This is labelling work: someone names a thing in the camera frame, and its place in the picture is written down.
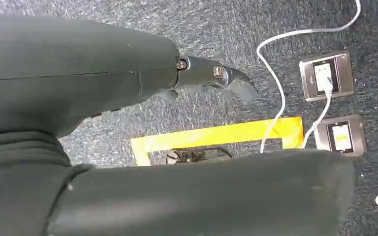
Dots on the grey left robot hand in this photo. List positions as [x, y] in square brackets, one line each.
[78, 65]

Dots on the ribbed grey left arm sleeve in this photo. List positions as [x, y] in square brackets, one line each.
[19, 150]

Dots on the yellow floor tape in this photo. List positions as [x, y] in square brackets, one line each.
[215, 133]

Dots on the steel floor socket with plug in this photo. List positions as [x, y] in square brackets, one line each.
[345, 75]

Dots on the steel floor socket, empty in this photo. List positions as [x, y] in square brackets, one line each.
[340, 137]

